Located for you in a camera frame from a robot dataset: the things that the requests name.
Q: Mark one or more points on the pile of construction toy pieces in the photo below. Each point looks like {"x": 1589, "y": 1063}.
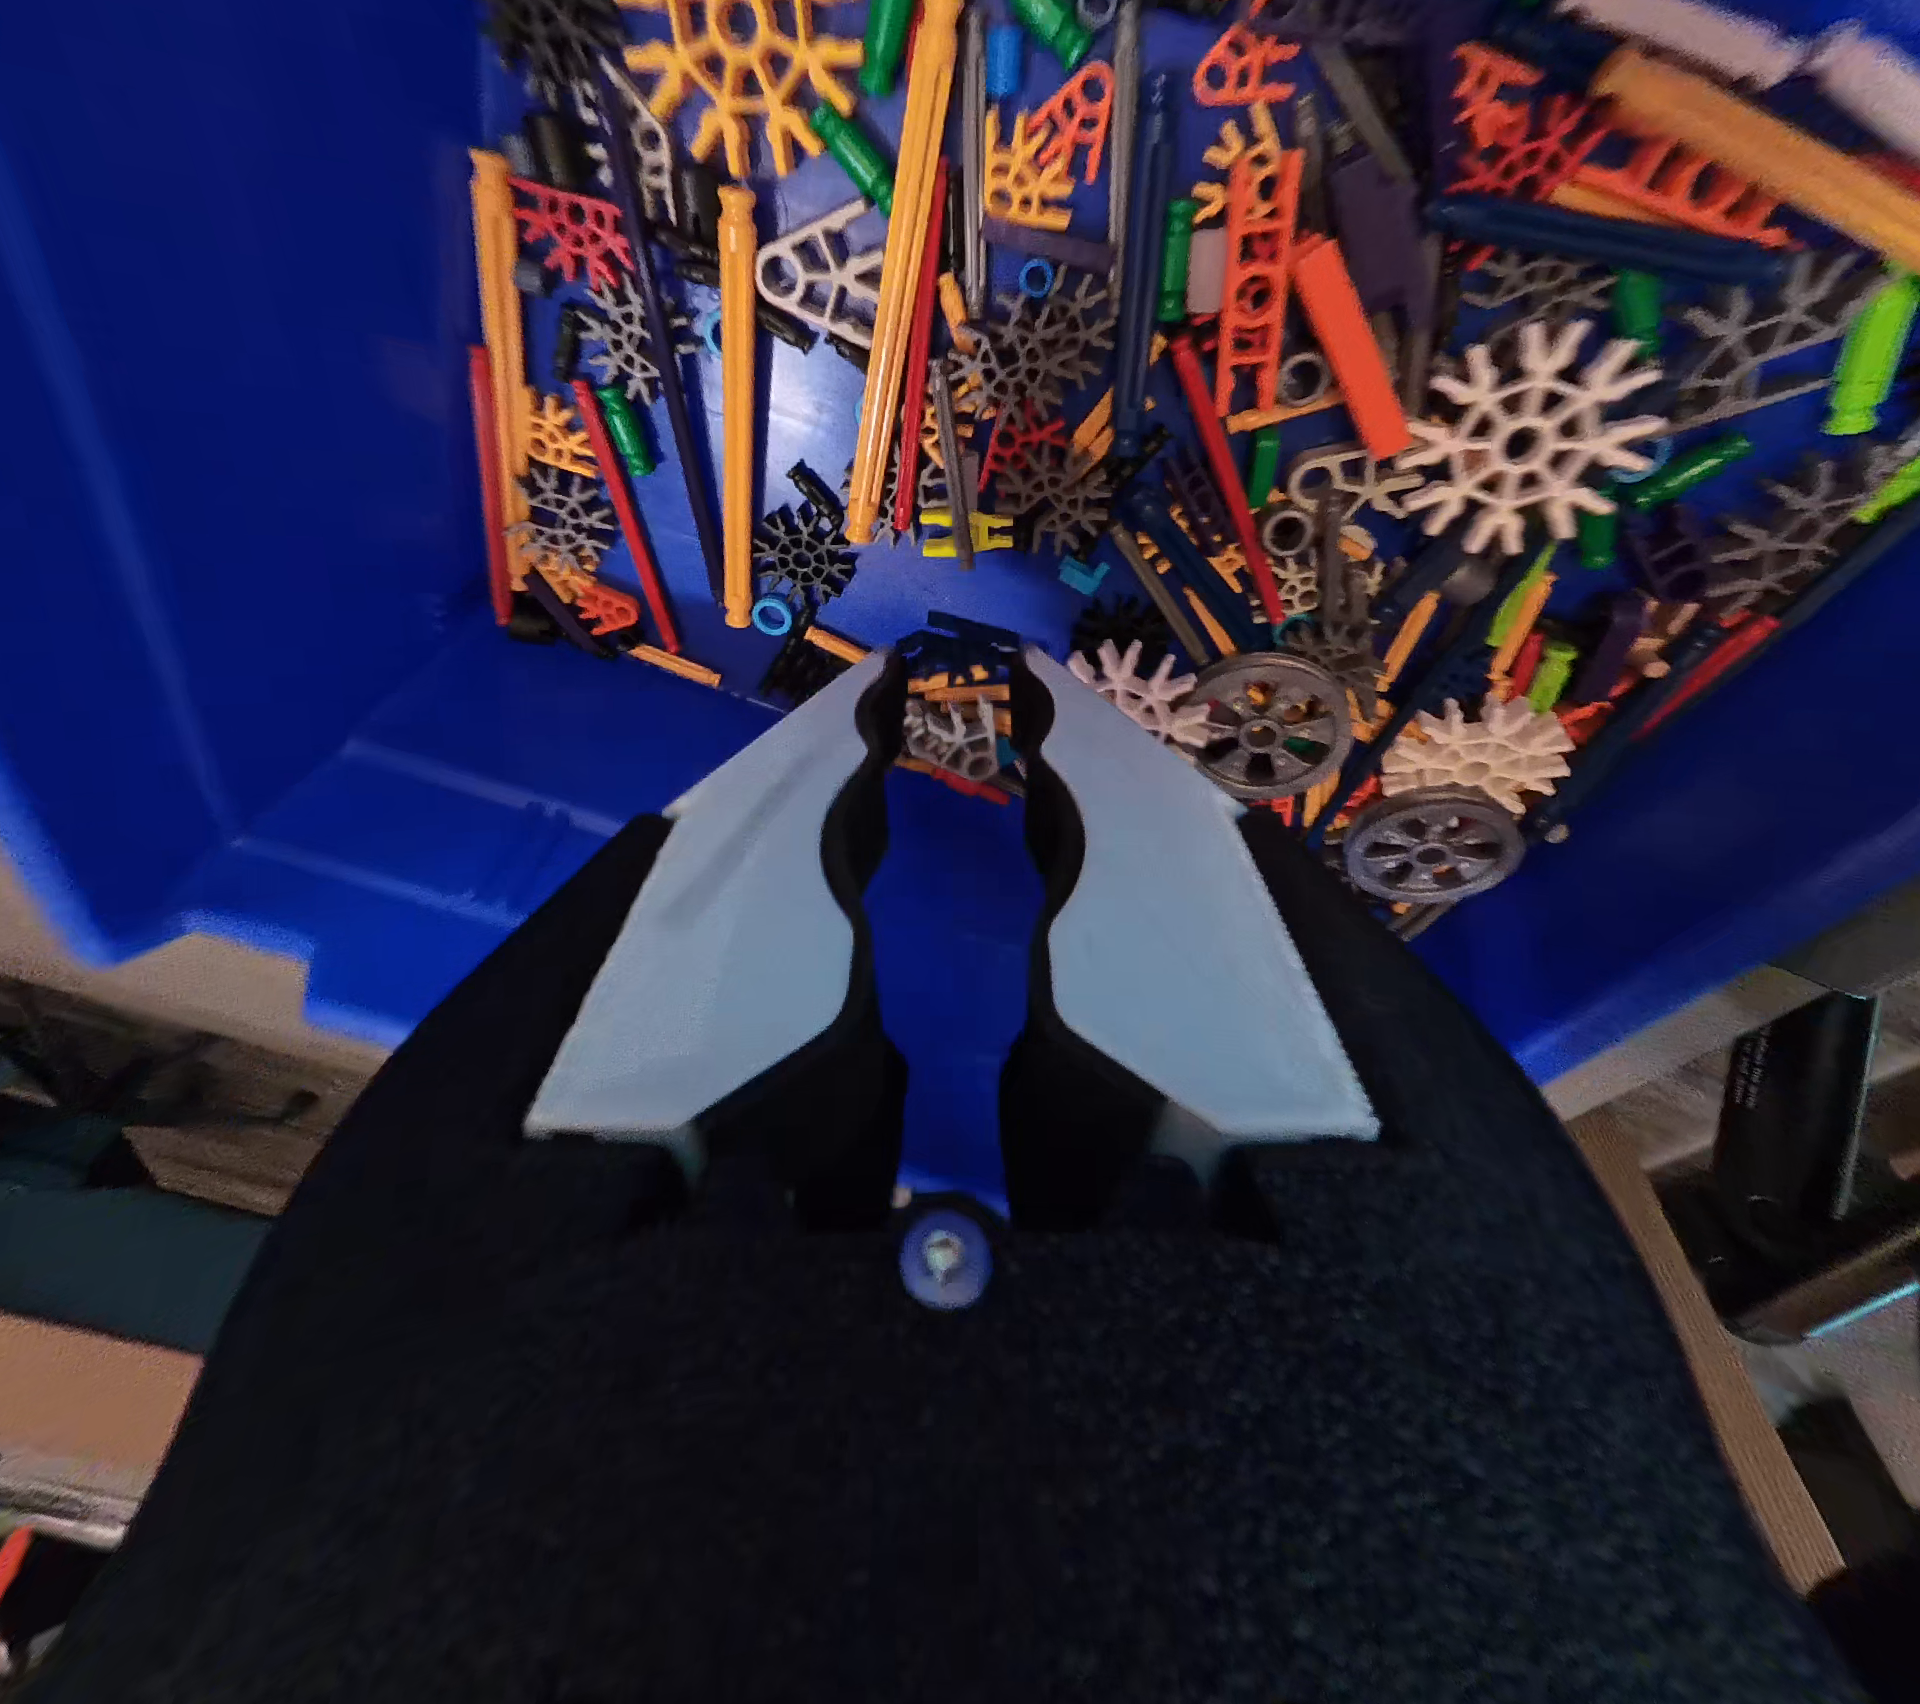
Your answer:
{"x": 1514, "y": 428}

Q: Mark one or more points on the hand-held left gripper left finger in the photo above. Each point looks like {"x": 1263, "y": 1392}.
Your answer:
{"x": 704, "y": 968}

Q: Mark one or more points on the blue tagged plastic bin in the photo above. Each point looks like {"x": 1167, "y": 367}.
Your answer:
{"x": 224, "y": 385}

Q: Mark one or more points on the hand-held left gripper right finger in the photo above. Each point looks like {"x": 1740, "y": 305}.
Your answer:
{"x": 1201, "y": 968}

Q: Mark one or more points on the black metal bracket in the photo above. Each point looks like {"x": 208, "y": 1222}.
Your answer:
{"x": 1800, "y": 1104}

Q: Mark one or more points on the cardboard box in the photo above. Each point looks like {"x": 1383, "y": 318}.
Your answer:
{"x": 90, "y": 1405}

